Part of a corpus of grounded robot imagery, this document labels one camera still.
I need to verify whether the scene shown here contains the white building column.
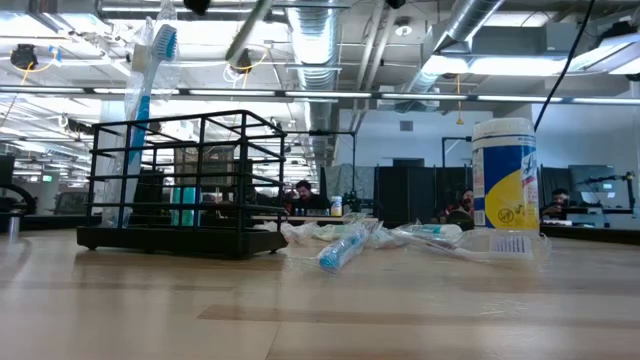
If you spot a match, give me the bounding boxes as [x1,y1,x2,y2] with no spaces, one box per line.
[92,99,139,217]

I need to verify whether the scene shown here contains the yellow blue disinfecting wipes canister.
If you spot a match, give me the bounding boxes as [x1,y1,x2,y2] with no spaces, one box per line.
[471,117,541,232]

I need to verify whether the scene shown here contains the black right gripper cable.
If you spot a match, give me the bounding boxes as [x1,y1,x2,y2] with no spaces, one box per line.
[532,0,597,132]

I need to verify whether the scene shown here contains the long ceiling light strip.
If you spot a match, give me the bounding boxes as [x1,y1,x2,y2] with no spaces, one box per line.
[0,84,640,106]

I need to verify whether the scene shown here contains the white-bristled toothbrush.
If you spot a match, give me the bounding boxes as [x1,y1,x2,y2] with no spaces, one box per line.
[399,227,553,265]

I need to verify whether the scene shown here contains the straight silver ceiling duct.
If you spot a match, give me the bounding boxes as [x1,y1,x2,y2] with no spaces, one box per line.
[285,0,342,169]

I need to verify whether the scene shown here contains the yellow hanging cord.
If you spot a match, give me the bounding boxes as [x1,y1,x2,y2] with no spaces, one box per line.
[453,74,466,126]

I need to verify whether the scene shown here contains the blue white toothbrush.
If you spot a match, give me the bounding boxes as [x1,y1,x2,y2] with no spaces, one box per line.
[397,222,465,245]

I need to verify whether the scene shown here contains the clear plastic cup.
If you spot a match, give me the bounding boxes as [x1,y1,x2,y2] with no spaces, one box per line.
[117,14,181,229]

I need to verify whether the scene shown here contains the angled silver ceiling duct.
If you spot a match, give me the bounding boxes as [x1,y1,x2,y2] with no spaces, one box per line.
[399,0,506,96]

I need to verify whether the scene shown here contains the black partition panels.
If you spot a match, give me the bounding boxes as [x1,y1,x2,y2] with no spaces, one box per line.
[373,164,474,222]

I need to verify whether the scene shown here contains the black wire caddy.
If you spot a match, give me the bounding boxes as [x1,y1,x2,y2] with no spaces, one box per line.
[76,109,290,260]

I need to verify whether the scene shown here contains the person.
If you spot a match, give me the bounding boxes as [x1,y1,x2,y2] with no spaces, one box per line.
[442,188,476,225]
[541,187,574,220]
[288,179,331,217]

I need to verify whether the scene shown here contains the black background stand frame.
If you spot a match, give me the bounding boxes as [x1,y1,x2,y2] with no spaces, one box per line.
[308,129,358,196]

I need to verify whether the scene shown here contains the black ceiling cable reel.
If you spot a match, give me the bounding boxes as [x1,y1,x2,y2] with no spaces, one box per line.
[228,47,254,75]
[9,43,39,71]

